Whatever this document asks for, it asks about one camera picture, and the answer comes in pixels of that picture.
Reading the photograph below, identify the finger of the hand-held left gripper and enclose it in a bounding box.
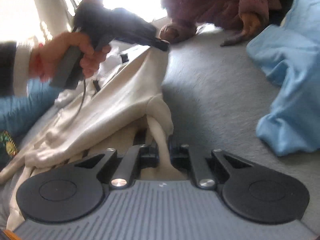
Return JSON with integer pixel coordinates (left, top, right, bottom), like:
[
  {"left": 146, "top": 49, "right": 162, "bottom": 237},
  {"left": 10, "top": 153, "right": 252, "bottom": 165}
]
[{"left": 150, "top": 38, "right": 168, "bottom": 52}]

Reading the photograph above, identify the holographic green label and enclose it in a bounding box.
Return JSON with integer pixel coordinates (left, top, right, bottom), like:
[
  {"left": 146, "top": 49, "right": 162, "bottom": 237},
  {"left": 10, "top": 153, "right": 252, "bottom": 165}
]
[{"left": 0, "top": 130, "right": 19, "bottom": 159}]

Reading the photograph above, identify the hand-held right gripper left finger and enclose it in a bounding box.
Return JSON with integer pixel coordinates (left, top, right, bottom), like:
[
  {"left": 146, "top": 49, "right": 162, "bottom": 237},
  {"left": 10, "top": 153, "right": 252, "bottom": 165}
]
[{"left": 75, "top": 144, "right": 159, "bottom": 189}]

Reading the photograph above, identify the cream jacket with black stripes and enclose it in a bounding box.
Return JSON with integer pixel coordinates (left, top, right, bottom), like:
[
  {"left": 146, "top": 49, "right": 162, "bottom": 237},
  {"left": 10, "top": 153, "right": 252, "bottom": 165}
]
[{"left": 0, "top": 45, "right": 175, "bottom": 230}]

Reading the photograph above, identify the person's left hand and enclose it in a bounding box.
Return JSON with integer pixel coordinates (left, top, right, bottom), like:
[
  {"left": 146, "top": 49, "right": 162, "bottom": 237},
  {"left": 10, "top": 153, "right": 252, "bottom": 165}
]
[{"left": 29, "top": 32, "right": 112, "bottom": 82}]

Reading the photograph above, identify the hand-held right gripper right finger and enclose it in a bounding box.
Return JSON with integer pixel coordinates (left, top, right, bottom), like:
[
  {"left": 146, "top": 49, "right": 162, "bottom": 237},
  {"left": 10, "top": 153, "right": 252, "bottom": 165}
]
[{"left": 169, "top": 136, "right": 253, "bottom": 189}]

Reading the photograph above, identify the light blue cloth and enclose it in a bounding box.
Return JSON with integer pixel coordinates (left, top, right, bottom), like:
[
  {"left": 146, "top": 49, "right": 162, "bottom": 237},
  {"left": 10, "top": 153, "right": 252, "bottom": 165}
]
[{"left": 246, "top": 0, "right": 320, "bottom": 157}]

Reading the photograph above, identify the left hand-held gripper cable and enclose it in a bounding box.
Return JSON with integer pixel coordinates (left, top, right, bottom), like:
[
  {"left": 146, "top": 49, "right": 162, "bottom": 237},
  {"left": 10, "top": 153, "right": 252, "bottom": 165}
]
[{"left": 76, "top": 77, "right": 88, "bottom": 114}]

